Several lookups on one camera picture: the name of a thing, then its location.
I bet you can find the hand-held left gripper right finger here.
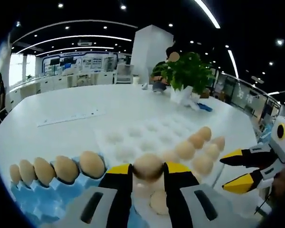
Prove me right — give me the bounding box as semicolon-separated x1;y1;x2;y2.
163;161;252;228

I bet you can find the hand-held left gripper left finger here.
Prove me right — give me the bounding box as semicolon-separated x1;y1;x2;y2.
59;162;133;228

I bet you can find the smooth brown egg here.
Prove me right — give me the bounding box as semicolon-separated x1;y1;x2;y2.
33;157;57;186
9;163;21;185
133;153;164;188
54;155;79;183
19;159;38;186
79;151;105;179

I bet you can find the blue egg tray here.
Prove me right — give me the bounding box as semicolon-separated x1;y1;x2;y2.
9;152;149;228

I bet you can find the white foam egg holder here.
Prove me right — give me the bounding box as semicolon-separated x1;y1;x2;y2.
94;116;226;228

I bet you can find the blue white chair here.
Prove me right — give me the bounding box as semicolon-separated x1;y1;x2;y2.
258;122;275;143

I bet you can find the small blue object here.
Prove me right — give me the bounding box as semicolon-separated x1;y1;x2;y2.
197;102;214;112

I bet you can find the white power strip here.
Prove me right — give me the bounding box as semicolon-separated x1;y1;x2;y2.
37;108;107;128

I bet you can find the green potted plant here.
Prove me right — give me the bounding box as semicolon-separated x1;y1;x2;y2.
153;51;217;107

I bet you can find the white table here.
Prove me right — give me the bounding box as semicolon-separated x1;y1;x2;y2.
0;83;274;228

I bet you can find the grey rounded object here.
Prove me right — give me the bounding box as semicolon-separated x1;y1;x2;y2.
152;82;168;95

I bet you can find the grey mesh office chair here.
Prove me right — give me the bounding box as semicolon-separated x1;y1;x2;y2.
116;64;133;84

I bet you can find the white cabinet row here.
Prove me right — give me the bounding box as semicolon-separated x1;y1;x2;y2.
8;71;117;107

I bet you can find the black cable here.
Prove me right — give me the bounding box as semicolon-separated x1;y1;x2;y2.
254;192;271;214

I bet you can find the blue framed display wall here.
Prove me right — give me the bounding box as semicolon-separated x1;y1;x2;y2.
42;51;131;76

